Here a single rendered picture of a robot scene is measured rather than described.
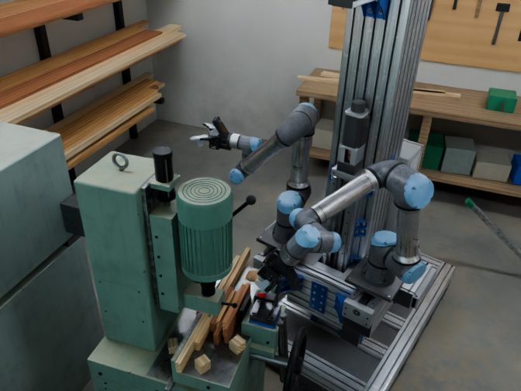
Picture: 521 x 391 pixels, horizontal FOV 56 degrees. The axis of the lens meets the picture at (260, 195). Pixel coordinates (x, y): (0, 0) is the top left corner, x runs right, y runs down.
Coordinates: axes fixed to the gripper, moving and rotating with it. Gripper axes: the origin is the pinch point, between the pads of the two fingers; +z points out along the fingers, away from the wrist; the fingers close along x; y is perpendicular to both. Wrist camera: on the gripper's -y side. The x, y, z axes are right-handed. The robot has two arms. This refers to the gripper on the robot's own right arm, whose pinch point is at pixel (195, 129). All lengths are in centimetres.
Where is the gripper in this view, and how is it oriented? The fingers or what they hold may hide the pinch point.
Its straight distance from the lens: 256.8
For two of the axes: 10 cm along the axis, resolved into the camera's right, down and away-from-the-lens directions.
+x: 3.6, -6.1, 7.1
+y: 0.2, 7.7, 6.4
